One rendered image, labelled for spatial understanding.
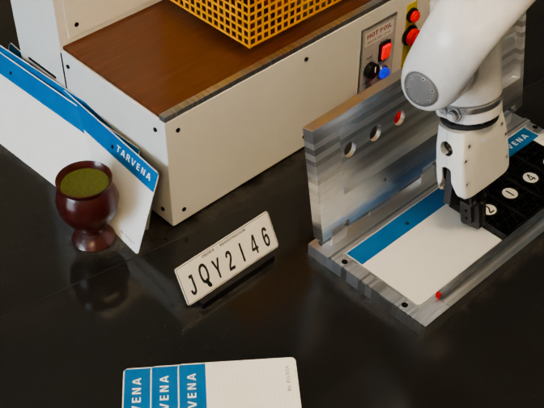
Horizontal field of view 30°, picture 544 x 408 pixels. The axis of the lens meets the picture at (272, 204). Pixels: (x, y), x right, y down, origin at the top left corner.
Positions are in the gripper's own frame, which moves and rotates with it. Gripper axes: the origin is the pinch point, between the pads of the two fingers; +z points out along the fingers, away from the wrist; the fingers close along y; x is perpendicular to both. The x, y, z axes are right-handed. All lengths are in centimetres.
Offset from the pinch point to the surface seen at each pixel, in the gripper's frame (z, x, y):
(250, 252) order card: -1.4, 16.6, -26.0
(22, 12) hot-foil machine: -29, 56, -29
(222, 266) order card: -2.0, 16.7, -30.8
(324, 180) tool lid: -10.9, 9.7, -17.5
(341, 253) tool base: 0.7, 8.7, -17.1
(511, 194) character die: 1.5, -0.4, 8.1
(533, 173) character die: 1.4, 0.2, 14.1
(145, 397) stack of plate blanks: -6, 1, -54
